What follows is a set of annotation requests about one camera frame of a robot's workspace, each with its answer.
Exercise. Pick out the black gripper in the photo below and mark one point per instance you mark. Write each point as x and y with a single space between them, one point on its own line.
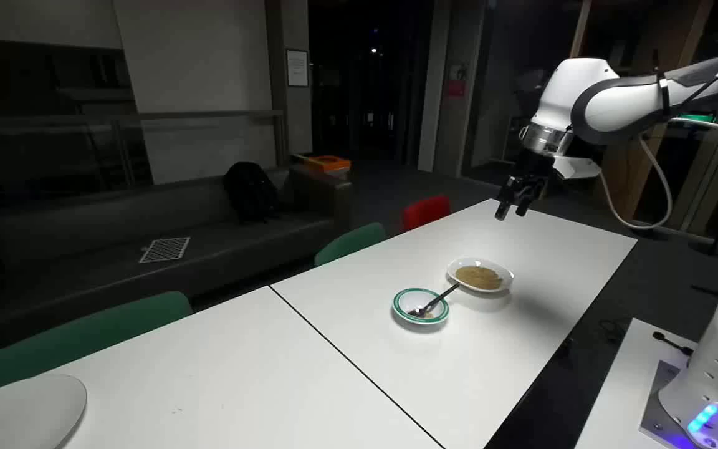
531 175

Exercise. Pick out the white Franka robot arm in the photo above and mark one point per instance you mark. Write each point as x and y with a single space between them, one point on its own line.
624 101

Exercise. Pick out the brown grain contents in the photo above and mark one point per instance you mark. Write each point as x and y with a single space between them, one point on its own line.
479 278

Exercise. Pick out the white bowl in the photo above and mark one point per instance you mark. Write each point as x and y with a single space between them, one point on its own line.
483 290

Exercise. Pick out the green rimmed bowl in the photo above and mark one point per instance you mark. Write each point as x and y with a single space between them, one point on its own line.
400 313

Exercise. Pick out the red chair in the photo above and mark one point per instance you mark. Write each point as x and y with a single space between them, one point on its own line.
425 212

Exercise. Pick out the green chair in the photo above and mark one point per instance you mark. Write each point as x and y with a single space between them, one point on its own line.
351 240
75 337

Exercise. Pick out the bin with orange lid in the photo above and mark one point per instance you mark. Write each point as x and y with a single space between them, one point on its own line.
324 178

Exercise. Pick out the black dumbbell shaped tool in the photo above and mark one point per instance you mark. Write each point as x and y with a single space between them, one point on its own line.
675 341

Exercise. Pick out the black backpack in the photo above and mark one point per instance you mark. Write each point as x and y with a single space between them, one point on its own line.
250 189

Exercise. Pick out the white paper sheet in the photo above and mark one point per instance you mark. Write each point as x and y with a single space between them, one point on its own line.
166 250

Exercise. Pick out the dark grey sofa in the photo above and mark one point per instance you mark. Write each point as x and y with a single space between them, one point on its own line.
85 240

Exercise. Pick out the glass railing panel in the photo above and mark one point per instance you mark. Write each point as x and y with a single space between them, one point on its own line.
43 157

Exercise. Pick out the white round plate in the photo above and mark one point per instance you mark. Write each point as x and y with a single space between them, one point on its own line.
18 415

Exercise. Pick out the red wall sign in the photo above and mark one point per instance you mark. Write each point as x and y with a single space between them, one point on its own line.
458 82

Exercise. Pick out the framed wall notice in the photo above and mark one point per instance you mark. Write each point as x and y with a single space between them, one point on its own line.
298 67

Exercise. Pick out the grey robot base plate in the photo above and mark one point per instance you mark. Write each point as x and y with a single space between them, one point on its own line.
667 415

